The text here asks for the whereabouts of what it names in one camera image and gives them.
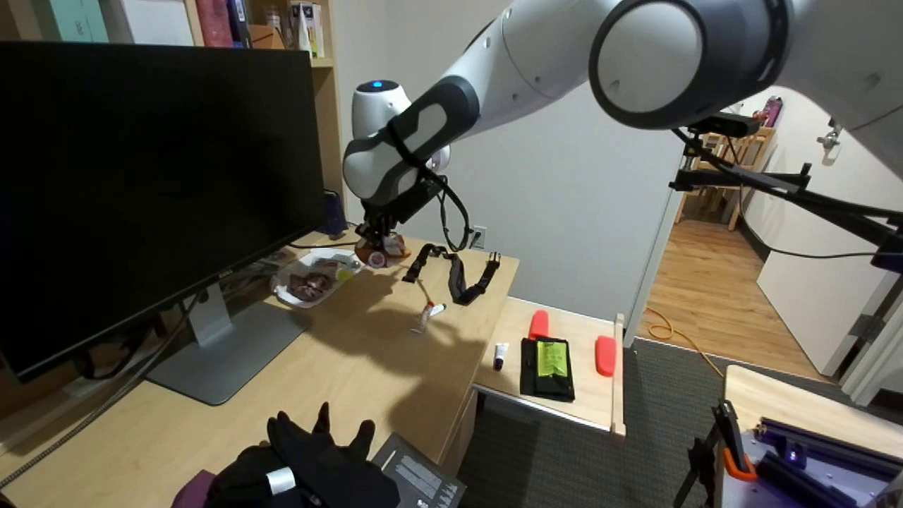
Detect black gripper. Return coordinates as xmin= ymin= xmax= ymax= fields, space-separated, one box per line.
xmin=358 ymin=193 xmax=420 ymax=264

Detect black computer monitor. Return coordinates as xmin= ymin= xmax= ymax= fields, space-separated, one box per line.
xmin=0 ymin=39 xmax=326 ymax=384

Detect maroon soft item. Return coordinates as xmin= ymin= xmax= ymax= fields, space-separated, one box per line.
xmin=286 ymin=265 xmax=342 ymax=299

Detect small white red-tipped tube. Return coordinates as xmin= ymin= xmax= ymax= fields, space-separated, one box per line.
xmin=411 ymin=299 xmax=449 ymax=334

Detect red oblong case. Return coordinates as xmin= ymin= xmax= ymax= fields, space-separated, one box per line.
xmin=593 ymin=334 xmax=620 ymax=378
xmin=527 ymin=307 xmax=552 ymax=344

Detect green packet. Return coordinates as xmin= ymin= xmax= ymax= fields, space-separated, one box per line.
xmin=532 ymin=340 xmax=573 ymax=398

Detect black flat box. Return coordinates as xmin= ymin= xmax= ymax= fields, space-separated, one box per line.
xmin=370 ymin=432 xmax=469 ymax=508

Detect wooden side table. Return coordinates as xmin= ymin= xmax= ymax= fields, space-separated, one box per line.
xmin=472 ymin=293 xmax=631 ymax=437

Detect white box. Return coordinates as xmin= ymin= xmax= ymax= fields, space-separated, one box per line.
xmin=120 ymin=0 xmax=195 ymax=49

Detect teal book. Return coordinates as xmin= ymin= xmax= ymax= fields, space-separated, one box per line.
xmin=44 ymin=0 xmax=109 ymax=46

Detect small wooden table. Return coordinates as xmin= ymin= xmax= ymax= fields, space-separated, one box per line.
xmin=717 ymin=364 xmax=903 ymax=508

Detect purple tool case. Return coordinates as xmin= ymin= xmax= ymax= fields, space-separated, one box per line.
xmin=751 ymin=418 xmax=903 ymax=508

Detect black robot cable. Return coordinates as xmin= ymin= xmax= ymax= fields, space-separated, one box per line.
xmin=411 ymin=166 xmax=473 ymax=257

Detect black strap with buckle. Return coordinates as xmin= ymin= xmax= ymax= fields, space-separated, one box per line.
xmin=401 ymin=241 xmax=504 ymax=307

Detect orange floor cable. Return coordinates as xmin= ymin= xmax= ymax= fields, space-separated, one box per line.
xmin=644 ymin=305 xmax=729 ymax=377

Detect orange handled tool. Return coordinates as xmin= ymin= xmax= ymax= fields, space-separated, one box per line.
xmin=707 ymin=398 xmax=760 ymax=482

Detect black camera stand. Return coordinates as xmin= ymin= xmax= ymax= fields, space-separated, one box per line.
xmin=668 ymin=111 xmax=903 ymax=278

